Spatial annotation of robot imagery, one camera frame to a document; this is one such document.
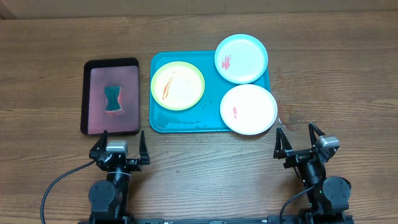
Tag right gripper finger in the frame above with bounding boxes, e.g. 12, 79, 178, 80
308, 122, 325, 146
274, 127, 293, 156

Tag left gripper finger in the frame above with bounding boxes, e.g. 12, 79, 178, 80
139, 131, 148, 159
91, 130, 108, 152

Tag white plate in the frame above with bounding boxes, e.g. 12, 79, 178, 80
220, 84, 278, 135

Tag green and orange sponge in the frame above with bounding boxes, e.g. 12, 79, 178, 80
104, 86, 123, 114

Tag yellow-green plate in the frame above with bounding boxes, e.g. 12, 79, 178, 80
150, 61, 205, 111

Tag light blue plate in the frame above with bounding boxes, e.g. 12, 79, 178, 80
214, 34, 269, 84

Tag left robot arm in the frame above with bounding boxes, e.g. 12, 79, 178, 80
88, 131, 150, 223

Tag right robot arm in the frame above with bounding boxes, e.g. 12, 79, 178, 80
267, 123, 354, 223

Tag teal plastic tray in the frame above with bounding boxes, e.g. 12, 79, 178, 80
149, 50, 272, 134

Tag black tray with red liquid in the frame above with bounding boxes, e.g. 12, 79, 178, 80
80, 57, 140, 136

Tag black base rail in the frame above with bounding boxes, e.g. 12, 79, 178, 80
77, 214, 354, 224

